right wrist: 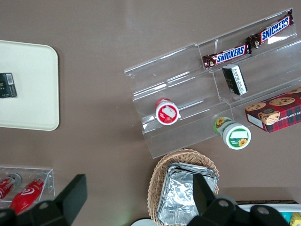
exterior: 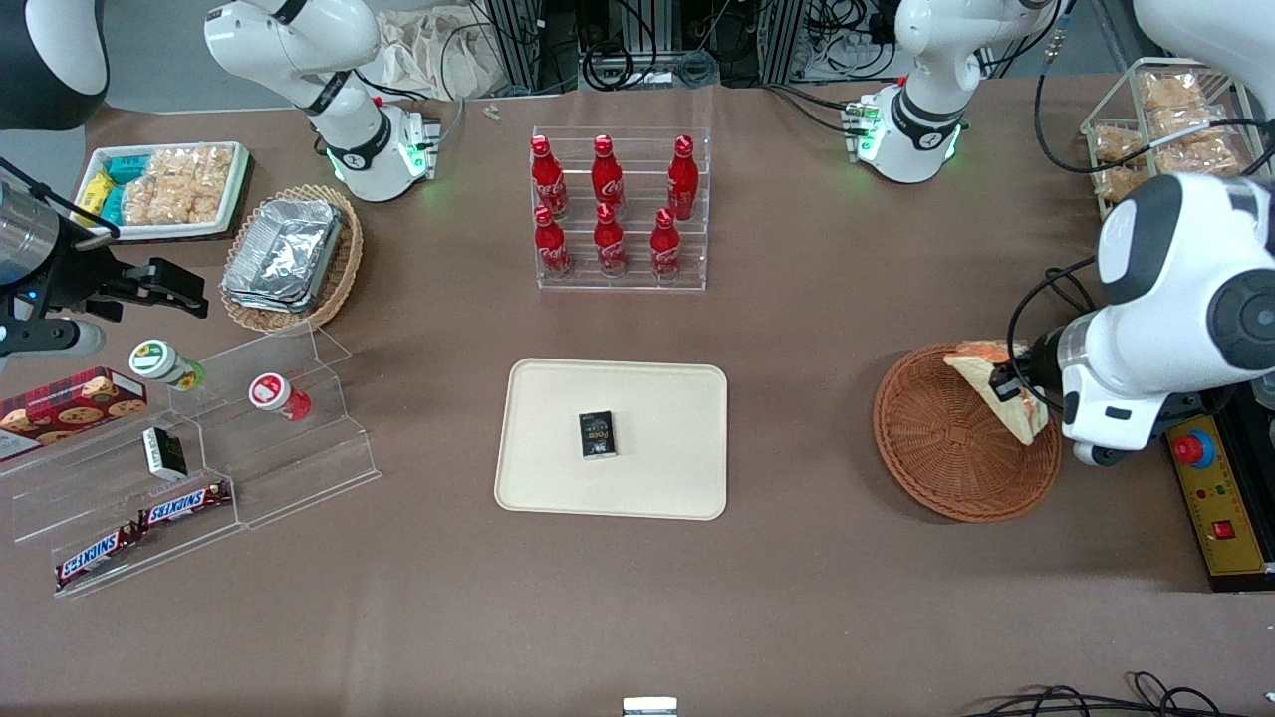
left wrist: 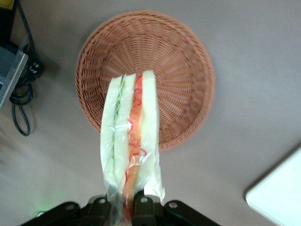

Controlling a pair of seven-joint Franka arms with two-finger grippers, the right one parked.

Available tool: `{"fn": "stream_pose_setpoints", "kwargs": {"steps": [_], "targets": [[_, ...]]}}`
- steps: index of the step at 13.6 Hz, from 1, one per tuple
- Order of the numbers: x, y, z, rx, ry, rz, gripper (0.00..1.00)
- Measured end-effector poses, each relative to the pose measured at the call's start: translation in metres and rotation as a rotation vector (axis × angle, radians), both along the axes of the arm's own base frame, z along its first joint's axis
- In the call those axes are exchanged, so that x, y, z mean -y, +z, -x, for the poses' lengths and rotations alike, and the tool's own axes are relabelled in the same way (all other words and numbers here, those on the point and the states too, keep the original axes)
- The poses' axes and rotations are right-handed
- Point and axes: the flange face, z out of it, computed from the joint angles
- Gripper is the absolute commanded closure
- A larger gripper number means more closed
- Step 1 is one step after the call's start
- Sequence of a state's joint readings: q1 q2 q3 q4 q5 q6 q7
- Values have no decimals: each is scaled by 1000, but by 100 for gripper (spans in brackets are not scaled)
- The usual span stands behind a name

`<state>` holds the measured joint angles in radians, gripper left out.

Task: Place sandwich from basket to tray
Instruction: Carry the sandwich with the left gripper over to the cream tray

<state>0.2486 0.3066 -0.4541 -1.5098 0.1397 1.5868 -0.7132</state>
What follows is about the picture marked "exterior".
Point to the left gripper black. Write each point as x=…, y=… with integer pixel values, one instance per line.
x=1039, y=364

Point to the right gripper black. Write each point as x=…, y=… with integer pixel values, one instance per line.
x=82, y=275

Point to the triangle sandwich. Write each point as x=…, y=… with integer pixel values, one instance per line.
x=1021, y=423

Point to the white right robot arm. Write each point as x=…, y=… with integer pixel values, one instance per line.
x=349, y=100

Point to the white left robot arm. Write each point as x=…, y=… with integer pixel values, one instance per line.
x=1175, y=299

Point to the white rectangular snack tray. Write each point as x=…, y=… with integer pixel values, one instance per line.
x=179, y=233

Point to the round brown wicker basket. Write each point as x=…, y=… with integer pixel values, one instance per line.
x=946, y=448

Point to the oval light wicker basket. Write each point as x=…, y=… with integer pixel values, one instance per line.
x=344, y=269

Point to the cream plastic tray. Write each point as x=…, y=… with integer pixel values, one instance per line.
x=657, y=468

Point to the green lid drink bottle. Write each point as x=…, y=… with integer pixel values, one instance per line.
x=159, y=360

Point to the clear rice cracker packet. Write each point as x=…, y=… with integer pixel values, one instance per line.
x=142, y=202
x=194, y=164
x=197, y=202

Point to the teal snack packet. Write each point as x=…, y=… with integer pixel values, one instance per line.
x=125, y=167
x=112, y=204

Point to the aluminium foil container stack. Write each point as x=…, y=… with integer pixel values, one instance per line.
x=284, y=254

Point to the yellow snack packet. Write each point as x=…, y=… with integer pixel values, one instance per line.
x=93, y=191

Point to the red lid drink bottle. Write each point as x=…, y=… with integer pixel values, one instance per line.
x=271, y=391

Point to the red cookie box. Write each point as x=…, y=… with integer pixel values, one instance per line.
x=70, y=408

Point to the small black white box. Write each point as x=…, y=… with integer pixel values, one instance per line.
x=164, y=453

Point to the snickers chocolate bar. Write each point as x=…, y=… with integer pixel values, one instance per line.
x=95, y=555
x=184, y=505

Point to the clear acrylic stepped shelf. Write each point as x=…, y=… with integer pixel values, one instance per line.
x=299, y=468

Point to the yellow emergency stop box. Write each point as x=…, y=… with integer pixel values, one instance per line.
x=1230, y=528

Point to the beige cloth bag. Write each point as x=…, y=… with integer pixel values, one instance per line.
x=438, y=55

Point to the red cola bottle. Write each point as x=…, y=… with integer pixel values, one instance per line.
x=682, y=184
x=607, y=179
x=548, y=184
x=551, y=249
x=609, y=244
x=664, y=249

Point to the small black card box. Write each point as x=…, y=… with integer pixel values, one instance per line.
x=598, y=435

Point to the clear acrylic bottle rack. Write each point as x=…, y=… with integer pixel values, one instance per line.
x=628, y=169

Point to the silver white edge object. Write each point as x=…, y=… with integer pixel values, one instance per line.
x=649, y=707

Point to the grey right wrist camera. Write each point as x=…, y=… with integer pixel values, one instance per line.
x=50, y=339

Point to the aluminium profile frame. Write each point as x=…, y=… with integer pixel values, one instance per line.
x=523, y=45

